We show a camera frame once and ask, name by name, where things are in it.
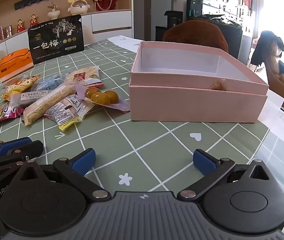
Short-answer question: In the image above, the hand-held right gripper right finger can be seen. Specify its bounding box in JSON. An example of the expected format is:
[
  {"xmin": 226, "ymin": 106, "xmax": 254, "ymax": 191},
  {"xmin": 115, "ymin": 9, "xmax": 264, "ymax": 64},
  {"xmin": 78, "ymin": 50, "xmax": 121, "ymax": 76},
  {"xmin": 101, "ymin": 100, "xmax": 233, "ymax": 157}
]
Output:
[{"xmin": 177, "ymin": 149, "xmax": 274, "ymax": 201}]

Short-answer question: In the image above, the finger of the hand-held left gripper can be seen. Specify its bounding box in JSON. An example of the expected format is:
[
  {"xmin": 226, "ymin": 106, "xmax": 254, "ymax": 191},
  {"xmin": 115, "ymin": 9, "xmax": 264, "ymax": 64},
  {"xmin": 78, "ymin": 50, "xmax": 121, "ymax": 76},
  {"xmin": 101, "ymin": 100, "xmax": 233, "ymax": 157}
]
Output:
[
  {"xmin": 0, "ymin": 137, "xmax": 33, "ymax": 158},
  {"xmin": 0, "ymin": 141, "xmax": 44, "ymax": 173}
]

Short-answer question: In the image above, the white cabinet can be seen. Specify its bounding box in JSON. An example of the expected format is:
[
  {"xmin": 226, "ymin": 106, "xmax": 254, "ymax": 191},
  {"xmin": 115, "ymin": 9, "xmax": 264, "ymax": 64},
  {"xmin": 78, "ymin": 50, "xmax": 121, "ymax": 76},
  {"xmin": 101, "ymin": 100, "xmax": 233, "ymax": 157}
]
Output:
[{"xmin": 0, "ymin": 9, "xmax": 132, "ymax": 55}]

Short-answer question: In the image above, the long grain bar packet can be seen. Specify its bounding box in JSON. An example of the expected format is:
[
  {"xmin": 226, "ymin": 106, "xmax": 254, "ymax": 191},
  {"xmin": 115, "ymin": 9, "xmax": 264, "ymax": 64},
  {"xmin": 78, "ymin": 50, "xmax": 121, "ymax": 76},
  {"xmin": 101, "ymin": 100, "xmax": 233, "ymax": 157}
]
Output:
[{"xmin": 23, "ymin": 84, "xmax": 79, "ymax": 126}]

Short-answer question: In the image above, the black jacket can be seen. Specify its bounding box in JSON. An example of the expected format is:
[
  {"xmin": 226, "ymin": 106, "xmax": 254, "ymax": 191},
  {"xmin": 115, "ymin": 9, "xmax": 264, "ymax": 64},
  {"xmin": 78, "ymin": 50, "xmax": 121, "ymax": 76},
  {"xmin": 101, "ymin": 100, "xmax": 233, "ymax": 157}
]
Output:
[{"xmin": 250, "ymin": 30, "xmax": 284, "ymax": 67}]

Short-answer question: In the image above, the white bread packet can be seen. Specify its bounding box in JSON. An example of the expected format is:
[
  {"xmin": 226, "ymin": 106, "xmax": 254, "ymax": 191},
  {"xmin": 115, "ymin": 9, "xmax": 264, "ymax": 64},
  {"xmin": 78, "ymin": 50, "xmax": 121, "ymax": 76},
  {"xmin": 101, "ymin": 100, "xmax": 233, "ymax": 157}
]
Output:
[{"xmin": 43, "ymin": 94, "xmax": 96, "ymax": 132}]

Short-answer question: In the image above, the tan armchair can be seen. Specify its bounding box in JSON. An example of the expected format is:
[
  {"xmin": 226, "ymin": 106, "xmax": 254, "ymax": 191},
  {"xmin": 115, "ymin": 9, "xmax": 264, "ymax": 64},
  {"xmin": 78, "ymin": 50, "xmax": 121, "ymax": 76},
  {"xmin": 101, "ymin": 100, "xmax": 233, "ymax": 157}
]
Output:
[{"xmin": 265, "ymin": 40, "xmax": 284, "ymax": 115}]

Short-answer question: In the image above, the dark floral covered cabinet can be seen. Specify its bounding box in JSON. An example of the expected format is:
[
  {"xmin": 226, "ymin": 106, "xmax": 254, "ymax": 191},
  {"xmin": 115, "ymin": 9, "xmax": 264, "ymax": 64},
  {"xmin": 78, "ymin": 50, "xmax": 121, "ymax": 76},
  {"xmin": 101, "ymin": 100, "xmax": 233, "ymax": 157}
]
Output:
[{"xmin": 199, "ymin": 14, "xmax": 243, "ymax": 60}]

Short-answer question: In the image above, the rice cracker packet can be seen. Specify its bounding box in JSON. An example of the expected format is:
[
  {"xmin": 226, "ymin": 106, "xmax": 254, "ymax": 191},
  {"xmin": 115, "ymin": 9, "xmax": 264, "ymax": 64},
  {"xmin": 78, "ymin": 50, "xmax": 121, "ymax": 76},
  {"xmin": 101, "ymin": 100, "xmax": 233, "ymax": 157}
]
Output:
[{"xmin": 65, "ymin": 66, "xmax": 104, "ymax": 88}]

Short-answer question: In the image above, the white vase with flowers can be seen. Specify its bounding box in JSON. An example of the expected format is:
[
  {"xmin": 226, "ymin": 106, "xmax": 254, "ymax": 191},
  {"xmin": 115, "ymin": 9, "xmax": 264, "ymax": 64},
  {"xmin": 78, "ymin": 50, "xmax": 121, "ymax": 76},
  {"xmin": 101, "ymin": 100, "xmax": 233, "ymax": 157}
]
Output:
[{"xmin": 48, "ymin": 2, "xmax": 61, "ymax": 20}]

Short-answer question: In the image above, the orange box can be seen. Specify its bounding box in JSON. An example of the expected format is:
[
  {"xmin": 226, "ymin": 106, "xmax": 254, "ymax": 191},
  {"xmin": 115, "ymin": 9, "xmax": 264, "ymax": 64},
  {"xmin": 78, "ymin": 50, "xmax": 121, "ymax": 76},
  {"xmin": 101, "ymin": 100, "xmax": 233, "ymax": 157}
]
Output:
[{"xmin": 0, "ymin": 49, "xmax": 34, "ymax": 83}]

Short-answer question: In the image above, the yellow panda snack packet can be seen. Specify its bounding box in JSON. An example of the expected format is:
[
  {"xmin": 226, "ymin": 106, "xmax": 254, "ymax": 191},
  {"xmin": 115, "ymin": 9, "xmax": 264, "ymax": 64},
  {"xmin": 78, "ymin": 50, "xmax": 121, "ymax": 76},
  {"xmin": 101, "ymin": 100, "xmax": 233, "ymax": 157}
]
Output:
[{"xmin": 2, "ymin": 74, "xmax": 41, "ymax": 102}]

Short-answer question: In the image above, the cream rabbit figurine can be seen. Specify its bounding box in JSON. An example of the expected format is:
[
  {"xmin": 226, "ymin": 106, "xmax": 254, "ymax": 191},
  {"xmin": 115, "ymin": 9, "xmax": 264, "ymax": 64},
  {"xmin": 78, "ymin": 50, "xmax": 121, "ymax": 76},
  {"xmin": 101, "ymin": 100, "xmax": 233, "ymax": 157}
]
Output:
[{"xmin": 68, "ymin": 0, "xmax": 87, "ymax": 15}]

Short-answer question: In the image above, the yellow candy packet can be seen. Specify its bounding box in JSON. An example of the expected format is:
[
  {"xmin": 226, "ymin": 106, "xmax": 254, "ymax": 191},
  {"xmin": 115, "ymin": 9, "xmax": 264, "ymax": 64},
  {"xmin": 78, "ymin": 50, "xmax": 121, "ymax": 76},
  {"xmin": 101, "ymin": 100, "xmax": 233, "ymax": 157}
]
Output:
[{"xmin": 75, "ymin": 84, "xmax": 130, "ymax": 112}]

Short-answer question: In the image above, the black water dispenser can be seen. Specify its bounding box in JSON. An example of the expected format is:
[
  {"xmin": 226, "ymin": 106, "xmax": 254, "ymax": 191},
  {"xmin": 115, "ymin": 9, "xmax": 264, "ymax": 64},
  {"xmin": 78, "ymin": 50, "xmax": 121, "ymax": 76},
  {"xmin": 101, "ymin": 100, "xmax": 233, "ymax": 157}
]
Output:
[{"xmin": 164, "ymin": 11, "xmax": 183, "ymax": 27}]

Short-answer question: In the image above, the brown chair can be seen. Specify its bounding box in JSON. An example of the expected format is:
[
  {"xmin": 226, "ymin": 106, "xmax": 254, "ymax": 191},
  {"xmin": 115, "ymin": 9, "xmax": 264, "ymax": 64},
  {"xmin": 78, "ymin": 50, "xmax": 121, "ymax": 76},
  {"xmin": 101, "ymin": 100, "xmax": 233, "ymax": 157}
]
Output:
[{"xmin": 162, "ymin": 19, "xmax": 228, "ymax": 53}]

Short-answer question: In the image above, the blue candy cube packet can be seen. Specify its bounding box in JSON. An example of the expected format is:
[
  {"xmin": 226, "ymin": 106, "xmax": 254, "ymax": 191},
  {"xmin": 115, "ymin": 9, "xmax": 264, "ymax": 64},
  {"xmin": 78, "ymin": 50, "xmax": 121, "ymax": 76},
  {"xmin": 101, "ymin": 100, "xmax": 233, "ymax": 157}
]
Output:
[{"xmin": 31, "ymin": 73, "xmax": 69, "ymax": 92}]

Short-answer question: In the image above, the large black snack bag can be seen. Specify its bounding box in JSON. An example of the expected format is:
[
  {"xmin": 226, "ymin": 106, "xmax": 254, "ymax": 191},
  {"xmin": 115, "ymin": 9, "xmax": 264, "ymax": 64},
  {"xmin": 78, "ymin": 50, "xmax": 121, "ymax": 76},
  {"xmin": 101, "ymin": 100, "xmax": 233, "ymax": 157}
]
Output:
[{"xmin": 28, "ymin": 15, "xmax": 84, "ymax": 64}]

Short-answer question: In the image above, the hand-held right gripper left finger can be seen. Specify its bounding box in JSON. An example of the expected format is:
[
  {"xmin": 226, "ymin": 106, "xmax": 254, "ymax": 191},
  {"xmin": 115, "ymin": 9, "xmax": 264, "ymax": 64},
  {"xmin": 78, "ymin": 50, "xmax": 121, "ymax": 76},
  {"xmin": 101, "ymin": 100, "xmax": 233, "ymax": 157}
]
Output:
[{"xmin": 15, "ymin": 148, "xmax": 109, "ymax": 201}]

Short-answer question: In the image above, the pink cardboard box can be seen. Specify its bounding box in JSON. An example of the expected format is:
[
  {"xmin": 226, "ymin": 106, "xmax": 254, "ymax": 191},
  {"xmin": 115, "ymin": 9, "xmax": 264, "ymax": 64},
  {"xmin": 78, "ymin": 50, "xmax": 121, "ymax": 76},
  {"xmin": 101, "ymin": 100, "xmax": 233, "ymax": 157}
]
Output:
[{"xmin": 129, "ymin": 41, "xmax": 270, "ymax": 123}]

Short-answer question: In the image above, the clear dark biscuit packet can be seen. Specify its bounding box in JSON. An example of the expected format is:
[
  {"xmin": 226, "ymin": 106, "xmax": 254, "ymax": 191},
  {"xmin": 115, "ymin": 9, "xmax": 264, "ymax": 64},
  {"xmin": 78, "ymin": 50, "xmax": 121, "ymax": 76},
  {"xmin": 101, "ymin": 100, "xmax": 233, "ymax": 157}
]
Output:
[{"xmin": 8, "ymin": 89, "xmax": 50, "ymax": 108}]

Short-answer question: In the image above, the white printed tablecloth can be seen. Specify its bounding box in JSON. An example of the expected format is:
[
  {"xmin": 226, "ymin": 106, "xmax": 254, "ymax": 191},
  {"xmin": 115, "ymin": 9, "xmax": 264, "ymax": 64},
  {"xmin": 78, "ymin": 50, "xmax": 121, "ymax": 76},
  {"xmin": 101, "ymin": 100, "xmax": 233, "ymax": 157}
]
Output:
[{"xmin": 107, "ymin": 35, "xmax": 284, "ymax": 233}]

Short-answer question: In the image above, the green checkered tablecloth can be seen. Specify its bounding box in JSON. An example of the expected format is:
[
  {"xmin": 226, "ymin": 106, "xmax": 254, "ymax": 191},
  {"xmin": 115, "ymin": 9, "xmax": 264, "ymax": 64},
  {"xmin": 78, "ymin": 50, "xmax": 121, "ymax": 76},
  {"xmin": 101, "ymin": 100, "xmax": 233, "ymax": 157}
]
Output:
[{"xmin": 0, "ymin": 39, "xmax": 270, "ymax": 198}]

